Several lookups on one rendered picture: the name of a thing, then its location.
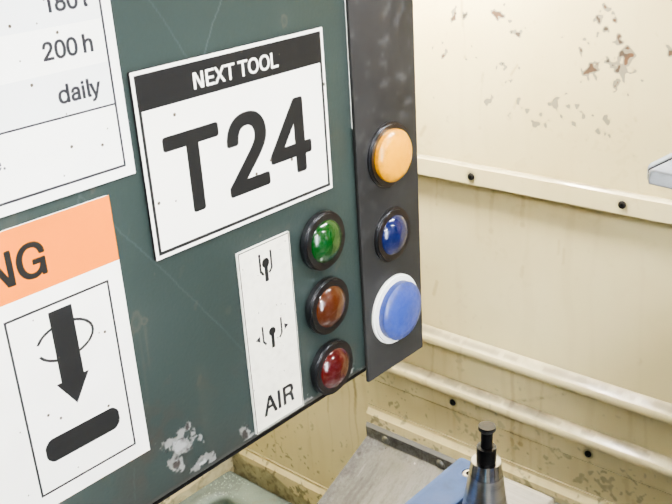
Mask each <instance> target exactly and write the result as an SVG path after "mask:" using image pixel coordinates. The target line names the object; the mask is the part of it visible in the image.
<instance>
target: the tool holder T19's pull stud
mask: <svg viewBox="0 0 672 504"><path fill-rule="evenodd" d="M478 430H479V432H481V442H479V443H478V444H477V446H476V461H477V463H478V464H480V465H482V466H492V465H494V464H495V463H496V452H497V446H496V444H495V443H493V433H494V432H495V431H496V424H495V423H494V422H491V421H482V422H480V423H479V424H478Z"/></svg>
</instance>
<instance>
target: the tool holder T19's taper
mask: <svg viewBox="0 0 672 504"><path fill-rule="evenodd" d="M462 504H507V499H506V492H505V484H504V477H503V470H502V463H501V458H500V457H499V456H498V455H497V454H496V463H495V464H494V465H492V466H482V465H480V464H478V463H477V461H476V453H475V454H474V455H473V456H472V458H471V462H470V467H469V472H468V477H467V482H466V487H465V492H464V497H463V502H462Z"/></svg>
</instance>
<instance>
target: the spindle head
mask: <svg viewBox="0 0 672 504"><path fill-rule="evenodd" d="M110 4H111V10H112V17H113V24H114V30H115V37H116V44H117V50H118V57H119V64H120V70H121V77H122V84H123V90H124V97H125V104H126V110H127V117H128V124H129V131H130V137H131V144H132V151H133V157H134V164H135V171H136V173H134V174H131V175H128V176H125V177H122V178H119V179H116V180H113V181H110V182H107V183H104V184H101V185H98V186H95V187H92V188H89V189H86V190H83V191H80V192H77V193H74V194H71V195H68V196H65V197H62V198H59V199H56V200H53V201H50V202H47V203H44V204H41V205H38V206H35V207H32V208H29V209H26V210H23V211H20V212H17V213H14V214H11V215H8V216H5V217H2V218H0V231H2V230H5V229H8V228H11V227H14V226H17V225H20V224H23V223H26V222H28V221H31V220H34V219H37V218H40V217H43V216H46V215H49V214H52V213H55V212H58V211H61V210H64V209H67V208H69V207H72V206H75V205H78V204H81V203H84V202H87V201H90V200H93V199H96V198H99V197H102V196H105V195H109V200H110V206H111V213H112V219H113V225H114V231H115V237H116V243H117V249H118V256H119V262H120V268H121V274H122V280H123V286H124V292H125V298H126V305H127V311H128V317H129V323H130V329H131V335H132V341H133V347H134V354H135V360H136V366H137V372H138V378H139V384H140V390H141V397H142V403H143V409H144V415H145V421H146V427H147V433H148V439H149V446H150V450H149V451H147V452H145V453H144V454H142V455H140V456H139V457H137V458H135V459H133V460H132V461H130V462H128V463H127V464H125V465H123V466H121V467H120V468H118V469H116V470H115V471H113V472H111V473H110V474H108V475H106V476H104V477H103V478H101V479H99V480H98V481H96V482H94V483H93V484H91V485H89V486H87V487H86V488H84V489H82V490H81V491H79V492H77V493H76V494H74V495H72V496H70V497H69V498H67V499H65V500H64V501H62V502H60V503H59V504H159V503H161V502H162V501H164V500H165V499H167V498H168V497H170V496H172V495H173V494H175V493H176V492H178V491H179V490H181V489H182V488H184V487H186V486H187V485H189V484H190V483H192V482H193V481H195V480H196V479H198V478H200V477H201V476H203V475H204V474H206V473H207V472H209V471H210V470H212V469H214V468H215V467H217V466H218V465H220V464H221V463H223V462H225V461H226V460H228V459H229V458H231V457H232V456H234V455H235V454H237V453H239V452H240V451H242V450H243V449H245V448H246V447H248V446H249V445H251V444H253V443H254V442H256V441H257V440H259V439H260V438H262V437H263V436H265V435H267V434H268V433H270V432H271V431H273V430H274V429H276V428H277V427H279V426H281V425H282V424H284V423H285V422H287V421H288V420H290V419H291V418H293V417H295V416H296V415H298V414H299V413H301V412H302V411H304V410H306V409H307V408H309V407H310V406H312V405H313V404H315V403H316V402H318V401H320V400H321V399H323V398H324V397H326V396H327V395H323V394H321V393H318V392H317V391H316V390H315V389H314V387H313V385H312V381H311V368H312V364H313V360H314V358H315V356H316V354H317V352H318V351H319V349H320V348H321V347H322V346H323V345H324V344H325V343H326V342H328V341H330V340H332V339H341V340H344V341H346V342H347V343H348V344H349V345H350V347H351V350H352V355H353V364H352V369H351V372H350V375H349V377H348V379H347V381H346V382H345V384H346V383H348V382H349V381H351V380H352V379H354V378H355V377H357V376H358V375H360V374H362V373H363V372H365V371H366V366H365V348H364V330H363V312H362V294H361V276H360V258H359V240H358V222H357V204H356V186H355V168H354V150H353V132H352V124H351V106H350V88H349V70H348V52H347V34H346V16H345V0H110ZM316 27H322V33H323V48H324V64H325V79H326V94H327V109H328V125H329V140H330V155H331V171H332V186H333V188H331V189H328V190H326V191H324V192H321V193H319V194H316V195H314V196H312V197H309V198H307V199H304V200H302V201H300V202H297V203H295V204H292V205H290V206H288V207H285V208H283V209H281V210H278V211H276V212H273V213H271V214H269V215H266V216H264V217H261V218H259V219H257V220H254V221H252V222H249V223H247V224H245V225H242V226H240V227H238V228H235V229H233V230H230V231H228V232H226V233H223V234H221V235H218V236H216V237H214V238H211V239H209V240H207V241H204V242H202V243H199V244H197V245H195V246H192V247H190V248H187V249H185V250H183V251H180V252H178V253H175V254H173V255H171V256H168V257H166V258H164V259H161V260H159V261H155V260H154V254H153V248H152V241H151V234H150V227H149V220H148V214H147V207H146V200H145V193H144V187H143V180H142V173H141V166H140V159H139V153H138V146H137V139H136V132H135V126H134V119H133V112H132V105H131V98H130V92H129V85H128V78H127V73H128V72H132V71H136V70H140V69H144V68H148V67H153V66H157V65H161V64H165V63H169V62H173V61H178V60H182V59H186V58H190V57H194V56H199V55H203V54H207V53H211V52H215V51H219V50H224V49H228V48H232V47H236V46H240V45H245V44H249V43H253V42H257V41H261V40H265V39H270V38H274V37H278V36H282V35H286V34H290V33H295V32H299V31H303V30H307V29H311V28H316ZM323 210H328V211H332V212H335V213H336V214H338V215H339V216H340V218H341V219H342V221H343V224H344V228H345V242H344V246H343V250H342V252H341V254H340V256H339V258H338V259H337V261H336V262H335V263H334V264H333V265H332V266H331V267H329V268H328V269H326V270H322V271H317V270H314V269H311V268H309V267H308V266H307V265H306V264H305V263H304V261H303V258H302V255H301V245H300V244H301V237H302V233H303V230H304V228H305V226H306V224H307V223H308V221H309V220H310V219H311V218H312V217H313V216H314V215H315V214H316V213H318V212H320V211H323ZM285 231H289V238H290V250H291V262H292V273H293V285H294V297H295V308H296V320H297V331H298V343H299V355H300V366H301V378H302V389H303V401H304V405H303V406H302V407H300V408H299V409H297V410H295V411H294V412H292V413H291V414H289V415H288V416H286V417H284V418H283V419H281V420H280V421H278V422H277V423H275V424H273V425H272V426H270V427H269V428H267V429H266V430H264V431H262V432H261V433H259V434H258V435H257V434H255V429H254V420H253V411H252V402H251V393H250V384H249V375H248V366H247V357H246V348H245V339H244V330H243V321H242V312H241V303H240V294H239V285H238V276H237V267H236V258H235V254H236V253H238V252H240V251H242V250H245V249H247V248H249V247H251V246H254V245H256V244H258V243H260V242H263V241H265V240H267V239H269V238H272V237H274V236H276V235H278V234H281V233H283V232H285ZM329 276H334V277H337V278H340V279H341V280H343V281H344V282H345V284H346V286H347V288H348V293H349V305H348V310H347V313H346V316H345V318H344V320H343V321H342V323H341V324H340V325H339V326H338V327H337V328H336V329H335V330H334V331H333V332H331V333H329V334H326V335H321V334H318V333H315V332H313V331H312V330H311V329H310V327H309V325H308V323H307V319H306V305H307V301H308V298H309V295H310V293H311V291H312V290H313V288H314V287H315V286H316V285H317V283H318V282H320V281H321V280H322V279H324V278H326V277H329Z"/></svg>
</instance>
